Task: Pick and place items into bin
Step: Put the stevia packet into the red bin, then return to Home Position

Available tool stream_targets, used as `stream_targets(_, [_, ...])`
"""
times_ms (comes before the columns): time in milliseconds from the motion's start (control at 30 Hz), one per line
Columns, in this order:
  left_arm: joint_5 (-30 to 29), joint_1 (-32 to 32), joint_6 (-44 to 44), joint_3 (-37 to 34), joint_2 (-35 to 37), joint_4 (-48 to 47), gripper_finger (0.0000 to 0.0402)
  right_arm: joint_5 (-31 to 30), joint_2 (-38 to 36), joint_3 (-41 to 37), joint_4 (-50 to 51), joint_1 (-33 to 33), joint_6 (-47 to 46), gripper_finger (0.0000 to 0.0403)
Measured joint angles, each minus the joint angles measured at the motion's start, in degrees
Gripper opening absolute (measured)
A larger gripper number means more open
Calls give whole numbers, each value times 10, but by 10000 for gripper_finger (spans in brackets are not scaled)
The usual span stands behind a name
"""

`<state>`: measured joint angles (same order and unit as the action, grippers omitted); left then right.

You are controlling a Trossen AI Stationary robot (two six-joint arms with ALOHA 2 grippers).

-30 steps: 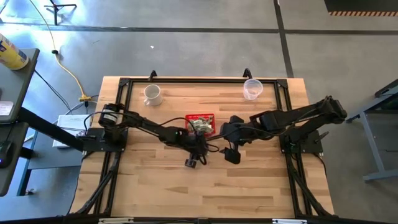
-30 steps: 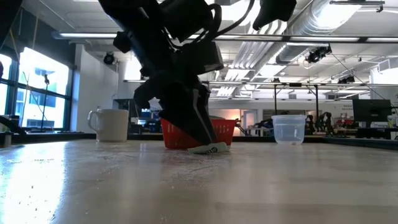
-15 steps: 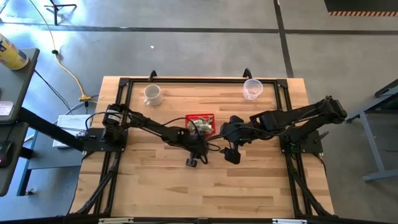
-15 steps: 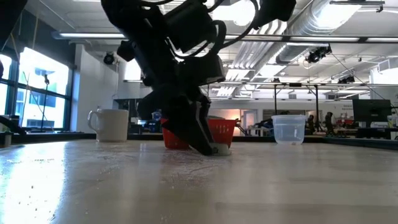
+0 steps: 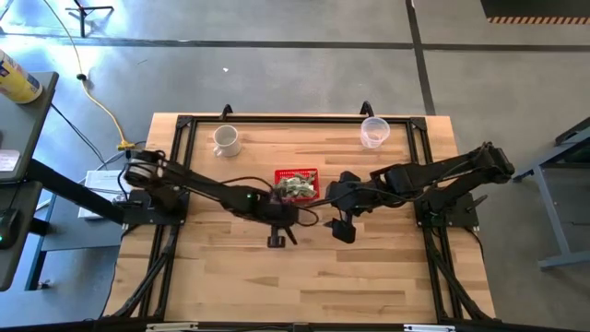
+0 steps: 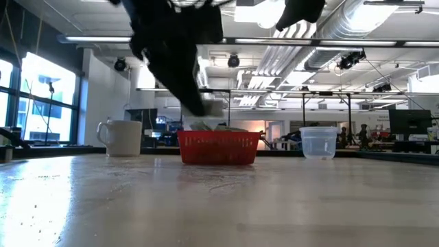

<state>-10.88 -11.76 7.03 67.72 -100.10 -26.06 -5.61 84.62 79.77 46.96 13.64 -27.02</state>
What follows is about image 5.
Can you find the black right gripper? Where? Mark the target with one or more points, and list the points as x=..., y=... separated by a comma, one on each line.
x=348, y=191

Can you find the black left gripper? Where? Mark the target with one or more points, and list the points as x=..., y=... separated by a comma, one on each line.
x=279, y=214

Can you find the green-white sugar packet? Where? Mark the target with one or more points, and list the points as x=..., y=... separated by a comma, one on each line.
x=306, y=191
x=299, y=181
x=285, y=188

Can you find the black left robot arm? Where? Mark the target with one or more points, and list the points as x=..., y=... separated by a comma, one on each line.
x=203, y=186

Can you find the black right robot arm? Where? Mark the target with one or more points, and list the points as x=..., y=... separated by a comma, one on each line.
x=438, y=170

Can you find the red plastic basket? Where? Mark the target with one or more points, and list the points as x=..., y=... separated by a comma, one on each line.
x=286, y=171

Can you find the clear plastic cup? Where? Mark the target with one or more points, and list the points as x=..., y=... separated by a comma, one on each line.
x=374, y=132

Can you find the white ceramic mug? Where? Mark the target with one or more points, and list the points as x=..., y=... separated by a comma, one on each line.
x=227, y=140

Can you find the white booklet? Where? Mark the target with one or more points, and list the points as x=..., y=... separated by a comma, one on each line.
x=103, y=182

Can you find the grey metal table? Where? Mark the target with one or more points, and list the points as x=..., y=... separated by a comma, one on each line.
x=553, y=216

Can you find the black desk support beam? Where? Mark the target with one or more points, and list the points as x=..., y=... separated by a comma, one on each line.
x=69, y=186

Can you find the black computer mouse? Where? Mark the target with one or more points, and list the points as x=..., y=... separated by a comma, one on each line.
x=8, y=228

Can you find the grey side desk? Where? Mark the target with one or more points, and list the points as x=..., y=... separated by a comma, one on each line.
x=27, y=124

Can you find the white paper sheet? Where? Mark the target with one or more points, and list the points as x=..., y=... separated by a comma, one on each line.
x=8, y=160

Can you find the black mat with hazard stripe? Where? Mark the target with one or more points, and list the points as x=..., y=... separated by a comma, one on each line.
x=530, y=8

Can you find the black tripod stand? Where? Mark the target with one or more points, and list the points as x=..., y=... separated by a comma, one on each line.
x=82, y=14

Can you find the yellow cylindrical canister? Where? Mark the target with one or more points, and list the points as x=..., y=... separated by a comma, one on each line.
x=16, y=83

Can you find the black aluminium table frame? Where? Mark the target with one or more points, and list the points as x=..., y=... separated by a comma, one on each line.
x=299, y=119

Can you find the silver bracket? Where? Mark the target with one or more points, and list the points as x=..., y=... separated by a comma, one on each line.
x=428, y=328
x=170, y=327

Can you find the grey desk base plate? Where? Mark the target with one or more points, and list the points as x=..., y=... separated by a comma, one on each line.
x=83, y=235

